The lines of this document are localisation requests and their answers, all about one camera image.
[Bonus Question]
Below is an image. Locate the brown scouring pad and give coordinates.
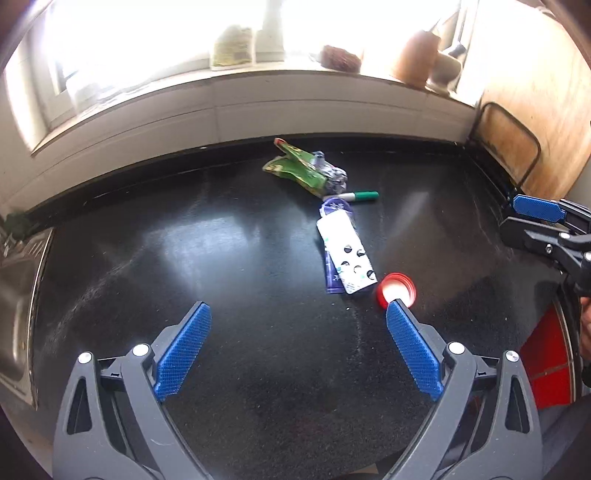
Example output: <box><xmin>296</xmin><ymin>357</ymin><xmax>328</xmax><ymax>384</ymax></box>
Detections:
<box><xmin>321</xmin><ymin>45</ymin><xmax>363</xmax><ymax>73</ymax></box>

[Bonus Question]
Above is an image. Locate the red lid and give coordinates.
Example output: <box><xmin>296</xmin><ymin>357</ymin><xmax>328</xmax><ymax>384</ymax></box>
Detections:
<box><xmin>375</xmin><ymin>272</ymin><xmax>417</xmax><ymax>310</ymax></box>

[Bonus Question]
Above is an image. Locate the person's right hand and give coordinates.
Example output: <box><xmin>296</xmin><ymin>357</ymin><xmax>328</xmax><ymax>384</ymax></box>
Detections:
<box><xmin>579</xmin><ymin>298</ymin><xmax>591</xmax><ymax>361</ymax></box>

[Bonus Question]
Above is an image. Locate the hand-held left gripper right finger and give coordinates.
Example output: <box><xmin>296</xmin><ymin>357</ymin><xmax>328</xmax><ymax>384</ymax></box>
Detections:
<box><xmin>383</xmin><ymin>299</ymin><xmax>542</xmax><ymax>480</ymax></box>

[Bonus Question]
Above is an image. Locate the white pill blister pack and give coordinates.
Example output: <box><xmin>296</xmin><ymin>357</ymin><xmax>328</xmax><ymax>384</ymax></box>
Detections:
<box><xmin>316</xmin><ymin>213</ymin><xmax>379</xmax><ymax>295</ymax></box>

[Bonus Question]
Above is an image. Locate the green packet with red tip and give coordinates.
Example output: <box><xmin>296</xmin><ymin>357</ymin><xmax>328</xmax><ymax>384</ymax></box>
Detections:
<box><xmin>262</xmin><ymin>137</ymin><xmax>328</xmax><ymax>198</ymax></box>

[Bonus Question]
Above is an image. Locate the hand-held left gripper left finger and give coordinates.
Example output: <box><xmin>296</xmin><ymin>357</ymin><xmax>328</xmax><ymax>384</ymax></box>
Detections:
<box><xmin>53</xmin><ymin>301</ymin><xmax>212</xmax><ymax>480</ymax></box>

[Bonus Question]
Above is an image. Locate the dark green rag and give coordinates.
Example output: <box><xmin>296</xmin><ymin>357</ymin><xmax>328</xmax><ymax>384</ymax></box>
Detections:
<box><xmin>4</xmin><ymin>211</ymin><xmax>31</xmax><ymax>238</ymax></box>

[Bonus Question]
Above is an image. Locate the green marker pen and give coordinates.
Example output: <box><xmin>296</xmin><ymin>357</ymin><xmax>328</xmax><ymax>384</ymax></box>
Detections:
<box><xmin>338</xmin><ymin>190</ymin><xmax>380</xmax><ymax>205</ymax></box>

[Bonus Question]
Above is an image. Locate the purple silver foil wrapper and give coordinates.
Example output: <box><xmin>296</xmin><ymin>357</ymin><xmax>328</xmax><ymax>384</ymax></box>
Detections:
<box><xmin>313</xmin><ymin>151</ymin><xmax>348</xmax><ymax>195</ymax></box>

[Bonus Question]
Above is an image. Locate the stainless steel sink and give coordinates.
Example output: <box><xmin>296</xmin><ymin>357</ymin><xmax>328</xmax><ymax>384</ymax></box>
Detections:
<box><xmin>0</xmin><ymin>228</ymin><xmax>54</xmax><ymax>409</ymax></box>

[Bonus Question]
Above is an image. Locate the window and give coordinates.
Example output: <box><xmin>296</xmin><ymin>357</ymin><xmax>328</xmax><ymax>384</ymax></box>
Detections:
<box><xmin>9</xmin><ymin>0</ymin><xmax>467</xmax><ymax>148</ymax></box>

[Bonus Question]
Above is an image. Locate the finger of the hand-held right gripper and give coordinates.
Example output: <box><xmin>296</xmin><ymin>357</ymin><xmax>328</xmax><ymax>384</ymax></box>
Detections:
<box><xmin>512</xmin><ymin>194</ymin><xmax>583</xmax><ymax>228</ymax></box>
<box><xmin>499</xmin><ymin>216</ymin><xmax>563</xmax><ymax>256</ymax></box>

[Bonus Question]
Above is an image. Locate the red bin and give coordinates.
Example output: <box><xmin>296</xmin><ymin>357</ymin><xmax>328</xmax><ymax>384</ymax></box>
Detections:
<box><xmin>518</xmin><ymin>302</ymin><xmax>577</xmax><ymax>411</ymax></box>

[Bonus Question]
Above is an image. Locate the white cup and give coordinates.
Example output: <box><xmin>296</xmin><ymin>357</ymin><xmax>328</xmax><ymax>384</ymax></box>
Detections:
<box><xmin>426</xmin><ymin>42</ymin><xmax>466</xmax><ymax>95</ymax></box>

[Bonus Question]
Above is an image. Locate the purple packet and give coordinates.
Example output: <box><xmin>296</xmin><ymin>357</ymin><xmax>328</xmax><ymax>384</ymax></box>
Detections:
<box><xmin>320</xmin><ymin>194</ymin><xmax>357</xmax><ymax>295</ymax></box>

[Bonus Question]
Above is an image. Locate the black wire rack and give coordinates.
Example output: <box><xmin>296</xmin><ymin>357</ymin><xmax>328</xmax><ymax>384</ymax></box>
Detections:
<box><xmin>470</xmin><ymin>102</ymin><xmax>542</xmax><ymax>197</ymax></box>

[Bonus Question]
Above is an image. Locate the wooden board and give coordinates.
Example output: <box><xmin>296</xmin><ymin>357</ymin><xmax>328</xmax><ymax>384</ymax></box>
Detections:
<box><xmin>478</xmin><ymin>0</ymin><xmax>591</xmax><ymax>201</ymax></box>

